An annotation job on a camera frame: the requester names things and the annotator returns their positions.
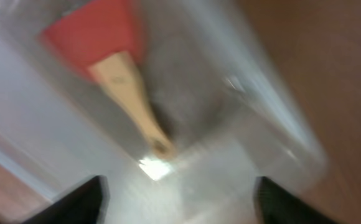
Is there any clear plastic container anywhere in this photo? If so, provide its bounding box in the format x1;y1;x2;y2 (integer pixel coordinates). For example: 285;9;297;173
0;1;326;223

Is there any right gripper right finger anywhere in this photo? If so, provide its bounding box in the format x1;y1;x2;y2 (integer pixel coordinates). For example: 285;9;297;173
254;176;337;224

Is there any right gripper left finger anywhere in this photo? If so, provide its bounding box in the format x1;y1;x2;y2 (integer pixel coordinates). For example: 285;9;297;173
22;175;110;224

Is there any orange scraper wooden handle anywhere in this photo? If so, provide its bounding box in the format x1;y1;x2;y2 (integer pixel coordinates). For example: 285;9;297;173
40;0;176;160

